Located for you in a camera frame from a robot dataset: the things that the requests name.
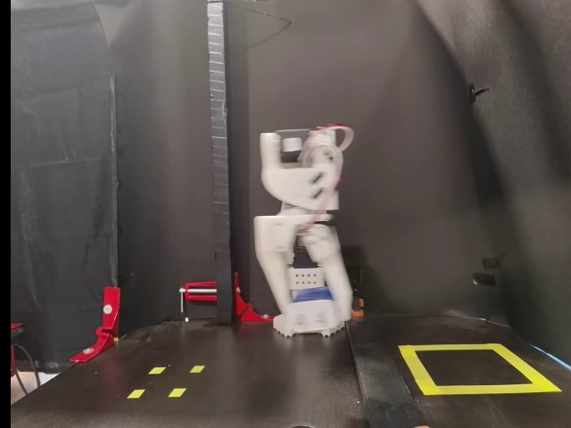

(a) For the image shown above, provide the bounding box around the tall black foam post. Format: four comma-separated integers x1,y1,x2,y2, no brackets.
207,0,236,325

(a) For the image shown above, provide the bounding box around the red clamp part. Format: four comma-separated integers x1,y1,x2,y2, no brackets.
11,323,23,380

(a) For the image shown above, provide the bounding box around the red white wrist servo cable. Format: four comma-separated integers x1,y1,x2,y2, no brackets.
297,123,357,233

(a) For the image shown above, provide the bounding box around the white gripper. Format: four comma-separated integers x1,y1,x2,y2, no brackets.
252,212,354,333

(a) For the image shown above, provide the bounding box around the thin black wire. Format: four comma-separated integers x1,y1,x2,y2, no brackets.
225,0,294,49

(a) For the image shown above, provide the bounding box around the thin black floor cable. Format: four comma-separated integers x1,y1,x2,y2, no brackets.
11,342,42,396

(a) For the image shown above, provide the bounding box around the red screw clamp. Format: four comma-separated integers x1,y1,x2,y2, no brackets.
179,280,219,313

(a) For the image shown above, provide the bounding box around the black mesh curtain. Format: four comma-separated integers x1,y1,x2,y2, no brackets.
11,0,120,371

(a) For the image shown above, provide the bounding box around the yellow tape square outline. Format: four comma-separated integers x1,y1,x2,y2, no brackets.
398,342,562,397

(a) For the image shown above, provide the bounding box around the blue white charger plug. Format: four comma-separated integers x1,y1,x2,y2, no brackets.
287,286,344,335

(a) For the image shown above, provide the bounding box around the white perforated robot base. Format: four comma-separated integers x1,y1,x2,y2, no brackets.
272,311,347,340

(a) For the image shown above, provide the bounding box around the long black flat strip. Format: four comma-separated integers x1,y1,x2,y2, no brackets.
345,314,427,428

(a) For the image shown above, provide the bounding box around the red corner bracket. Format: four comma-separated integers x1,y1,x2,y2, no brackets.
234,270,276,323
70,285,121,363

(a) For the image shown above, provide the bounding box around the black backdrop cloth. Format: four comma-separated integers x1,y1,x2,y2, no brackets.
111,0,571,353

